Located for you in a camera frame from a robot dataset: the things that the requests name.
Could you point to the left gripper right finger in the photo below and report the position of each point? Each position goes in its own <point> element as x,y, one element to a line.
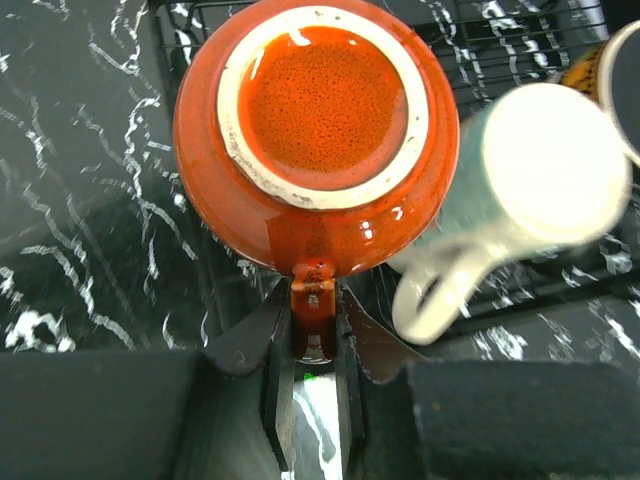
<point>378,433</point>

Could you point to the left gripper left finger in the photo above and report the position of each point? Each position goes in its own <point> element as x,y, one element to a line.
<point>246,400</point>

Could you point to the orange black mug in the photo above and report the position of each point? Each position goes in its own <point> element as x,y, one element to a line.
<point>317,139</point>

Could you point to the beige printed mug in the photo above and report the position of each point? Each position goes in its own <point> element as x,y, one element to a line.
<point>541,167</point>

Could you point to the black skull mug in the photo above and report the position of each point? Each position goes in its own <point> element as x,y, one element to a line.
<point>609,75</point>

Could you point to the black wire dish rack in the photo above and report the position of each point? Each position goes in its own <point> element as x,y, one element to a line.
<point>486,48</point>

